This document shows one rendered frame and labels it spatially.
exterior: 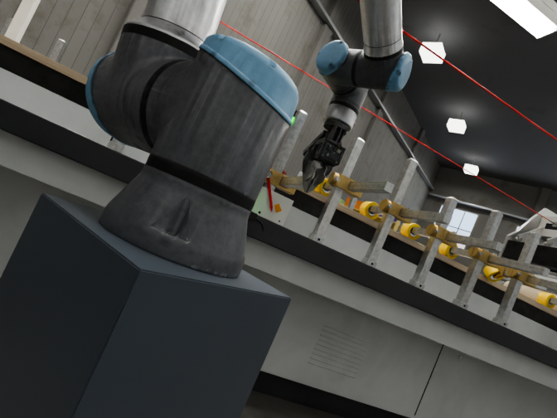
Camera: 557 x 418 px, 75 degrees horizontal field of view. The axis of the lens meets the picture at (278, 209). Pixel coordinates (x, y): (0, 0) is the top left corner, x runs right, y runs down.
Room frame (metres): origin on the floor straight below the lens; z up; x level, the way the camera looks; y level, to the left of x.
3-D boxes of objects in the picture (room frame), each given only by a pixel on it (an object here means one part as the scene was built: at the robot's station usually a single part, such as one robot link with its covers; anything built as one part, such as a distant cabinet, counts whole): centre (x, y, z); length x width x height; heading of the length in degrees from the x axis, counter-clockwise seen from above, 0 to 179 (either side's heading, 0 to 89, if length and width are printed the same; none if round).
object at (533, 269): (1.58, -0.94, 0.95); 0.50 x 0.04 x 0.04; 17
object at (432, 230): (1.52, -0.68, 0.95); 0.14 x 0.06 x 0.05; 107
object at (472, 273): (1.58, -0.90, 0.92); 0.04 x 0.04 x 0.48; 17
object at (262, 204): (1.27, 0.08, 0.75); 0.26 x 0.01 x 0.10; 107
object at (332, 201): (1.37, -0.18, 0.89); 0.04 x 0.04 x 0.48; 17
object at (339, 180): (1.38, -0.20, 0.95); 0.14 x 0.06 x 0.05; 107
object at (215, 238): (0.48, 0.11, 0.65); 0.19 x 0.19 x 0.10
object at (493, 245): (1.51, -0.70, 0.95); 0.50 x 0.04 x 0.04; 17
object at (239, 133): (0.49, 0.11, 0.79); 0.17 x 0.15 x 0.18; 56
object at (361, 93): (1.04, -0.05, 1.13); 0.10 x 0.09 x 0.12; 146
